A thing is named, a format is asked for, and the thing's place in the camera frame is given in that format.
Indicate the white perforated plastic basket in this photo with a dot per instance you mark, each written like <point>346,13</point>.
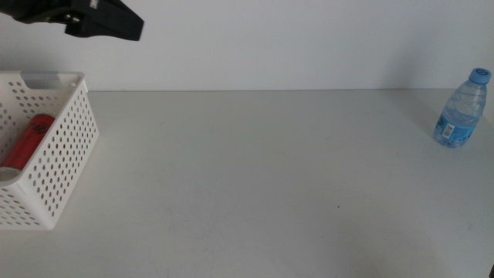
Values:
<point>58,154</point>

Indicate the clear water bottle blue cap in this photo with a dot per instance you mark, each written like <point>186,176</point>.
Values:
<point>461,112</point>

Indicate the red soda can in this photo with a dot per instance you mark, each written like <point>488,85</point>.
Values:
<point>31,139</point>

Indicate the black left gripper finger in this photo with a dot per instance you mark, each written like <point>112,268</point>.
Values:
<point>108,23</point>

